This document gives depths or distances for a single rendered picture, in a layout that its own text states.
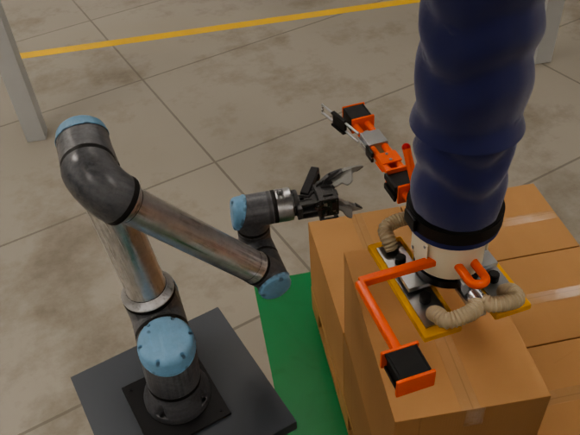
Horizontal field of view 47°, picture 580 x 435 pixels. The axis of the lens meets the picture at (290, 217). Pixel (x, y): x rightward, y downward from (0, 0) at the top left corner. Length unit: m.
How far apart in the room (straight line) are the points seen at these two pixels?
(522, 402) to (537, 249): 1.05
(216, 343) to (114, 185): 0.85
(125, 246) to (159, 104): 3.07
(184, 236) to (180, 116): 3.03
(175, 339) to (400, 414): 0.60
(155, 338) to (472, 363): 0.83
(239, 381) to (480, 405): 0.70
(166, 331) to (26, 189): 2.55
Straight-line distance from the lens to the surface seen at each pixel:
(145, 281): 1.79
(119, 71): 5.19
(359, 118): 2.06
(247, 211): 1.73
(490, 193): 1.49
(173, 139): 4.31
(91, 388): 2.12
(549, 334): 2.47
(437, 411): 1.74
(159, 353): 1.77
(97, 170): 1.42
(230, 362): 2.07
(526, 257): 2.70
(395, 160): 1.91
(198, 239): 1.55
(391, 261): 1.78
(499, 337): 1.90
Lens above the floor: 2.41
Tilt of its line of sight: 42 degrees down
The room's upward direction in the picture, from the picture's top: 5 degrees counter-clockwise
